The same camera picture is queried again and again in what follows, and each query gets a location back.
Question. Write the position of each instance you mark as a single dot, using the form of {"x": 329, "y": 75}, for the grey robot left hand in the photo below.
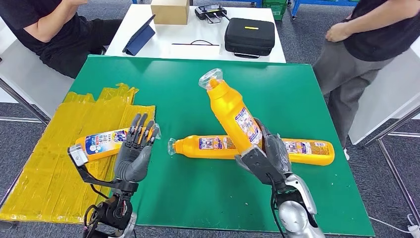
{"x": 133, "y": 162}

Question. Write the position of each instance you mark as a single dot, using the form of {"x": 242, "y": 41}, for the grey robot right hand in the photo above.
{"x": 279, "y": 154}

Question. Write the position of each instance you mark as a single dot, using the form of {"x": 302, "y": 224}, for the person's left hand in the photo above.
{"x": 339, "y": 32}

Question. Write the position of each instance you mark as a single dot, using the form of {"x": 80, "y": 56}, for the orange detergent bottle clear cap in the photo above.
{"x": 226, "y": 108}
{"x": 190, "y": 148}
{"x": 315, "y": 157}
{"x": 98, "y": 144}

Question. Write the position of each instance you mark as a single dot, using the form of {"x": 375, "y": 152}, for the person's left forearm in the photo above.
{"x": 384, "y": 14}

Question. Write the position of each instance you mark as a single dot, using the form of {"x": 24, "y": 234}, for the person's right forearm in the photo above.
{"x": 49, "y": 21}

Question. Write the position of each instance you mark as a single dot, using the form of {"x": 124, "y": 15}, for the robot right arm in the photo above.
{"x": 295, "y": 216}

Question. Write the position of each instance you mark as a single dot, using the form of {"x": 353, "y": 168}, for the person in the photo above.
{"x": 377, "y": 42}
{"x": 49, "y": 49}

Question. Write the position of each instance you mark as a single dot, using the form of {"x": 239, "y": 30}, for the green plastic crate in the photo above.
{"x": 275, "y": 1}
{"x": 275, "y": 12}

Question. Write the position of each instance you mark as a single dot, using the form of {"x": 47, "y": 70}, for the green table board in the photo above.
{"x": 183, "y": 98}

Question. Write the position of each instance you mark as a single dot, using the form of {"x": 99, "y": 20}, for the yellow tape patch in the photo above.
{"x": 49, "y": 164}

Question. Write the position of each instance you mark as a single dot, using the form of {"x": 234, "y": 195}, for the white table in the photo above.
{"x": 29, "y": 75}
{"x": 197, "y": 31}
{"x": 400, "y": 92}

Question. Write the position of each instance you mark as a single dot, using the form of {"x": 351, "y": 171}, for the black carrying case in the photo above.
{"x": 249, "y": 37}

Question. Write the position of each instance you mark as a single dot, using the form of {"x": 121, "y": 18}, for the tablet in blue case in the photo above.
{"x": 139, "y": 39}

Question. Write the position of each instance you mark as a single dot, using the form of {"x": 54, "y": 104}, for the flat white box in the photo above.
{"x": 195, "y": 52}

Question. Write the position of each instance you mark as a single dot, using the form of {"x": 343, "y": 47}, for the black remote controller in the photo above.
{"x": 210, "y": 11}

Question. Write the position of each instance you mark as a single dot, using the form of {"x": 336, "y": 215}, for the cardboard box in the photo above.
{"x": 170, "y": 13}

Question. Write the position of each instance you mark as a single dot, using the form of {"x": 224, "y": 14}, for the white power strip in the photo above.
{"x": 414, "y": 230}

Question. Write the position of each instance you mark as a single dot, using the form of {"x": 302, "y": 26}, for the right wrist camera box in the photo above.
{"x": 259, "y": 164}

